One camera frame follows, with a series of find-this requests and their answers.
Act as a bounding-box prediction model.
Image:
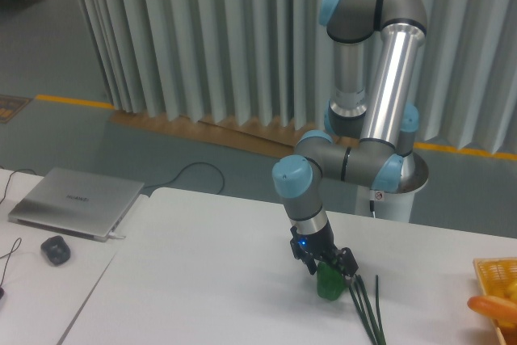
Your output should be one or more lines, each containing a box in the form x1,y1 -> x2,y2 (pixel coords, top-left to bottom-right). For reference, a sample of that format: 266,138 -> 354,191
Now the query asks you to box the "thin black cable left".
0,169 -> 37,301

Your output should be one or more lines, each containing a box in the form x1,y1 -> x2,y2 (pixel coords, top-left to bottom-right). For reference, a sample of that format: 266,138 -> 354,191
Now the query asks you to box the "pale green pleated curtain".
79,0 -> 516,153

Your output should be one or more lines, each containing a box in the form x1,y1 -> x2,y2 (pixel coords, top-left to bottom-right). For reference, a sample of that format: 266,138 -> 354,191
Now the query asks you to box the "black laptop power cable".
143,162 -> 225,195

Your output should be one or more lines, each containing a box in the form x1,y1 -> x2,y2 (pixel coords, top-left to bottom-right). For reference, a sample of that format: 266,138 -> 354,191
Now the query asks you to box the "black computer mouse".
40,235 -> 71,266

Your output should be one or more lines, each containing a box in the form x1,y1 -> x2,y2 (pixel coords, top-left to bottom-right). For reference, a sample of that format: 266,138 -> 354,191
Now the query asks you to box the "orange wicker basket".
473,257 -> 516,344

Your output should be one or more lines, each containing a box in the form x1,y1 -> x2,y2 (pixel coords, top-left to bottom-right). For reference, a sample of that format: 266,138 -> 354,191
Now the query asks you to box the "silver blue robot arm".
272,0 -> 427,280

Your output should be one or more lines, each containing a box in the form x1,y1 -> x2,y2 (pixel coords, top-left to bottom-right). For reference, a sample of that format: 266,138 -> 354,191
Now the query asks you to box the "brown floor sign mat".
0,95 -> 32,124

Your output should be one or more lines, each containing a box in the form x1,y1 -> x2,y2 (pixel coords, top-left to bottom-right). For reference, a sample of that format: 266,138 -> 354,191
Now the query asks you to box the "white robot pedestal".
355,152 -> 429,223

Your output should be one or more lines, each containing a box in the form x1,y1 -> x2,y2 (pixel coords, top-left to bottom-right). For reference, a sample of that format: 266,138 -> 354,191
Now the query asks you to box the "green bell pepper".
317,262 -> 347,301

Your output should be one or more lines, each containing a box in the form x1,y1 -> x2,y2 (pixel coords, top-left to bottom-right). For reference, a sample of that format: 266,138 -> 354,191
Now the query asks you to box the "yellow fruit in basket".
503,280 -> 517,303

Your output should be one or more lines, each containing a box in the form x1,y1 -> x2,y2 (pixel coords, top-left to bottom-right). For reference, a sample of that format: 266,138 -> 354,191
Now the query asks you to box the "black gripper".
290,221 -> 359,280

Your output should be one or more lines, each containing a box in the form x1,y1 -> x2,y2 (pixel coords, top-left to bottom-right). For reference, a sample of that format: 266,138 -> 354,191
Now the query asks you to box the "green chive bunch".
348,274 -> 387,345

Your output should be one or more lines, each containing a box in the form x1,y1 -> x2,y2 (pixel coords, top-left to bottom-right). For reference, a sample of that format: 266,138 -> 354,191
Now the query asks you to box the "flat brown cardboard sheet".
110,111 -> 309,158

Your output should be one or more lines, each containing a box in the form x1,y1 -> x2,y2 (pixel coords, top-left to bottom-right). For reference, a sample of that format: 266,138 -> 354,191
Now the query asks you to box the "orange carrot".
467,296 -> 517,323

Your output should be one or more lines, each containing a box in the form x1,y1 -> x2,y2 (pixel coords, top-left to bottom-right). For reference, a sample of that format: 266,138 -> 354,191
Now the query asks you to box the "silver Huawei laptop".
8,167 -> 144,242

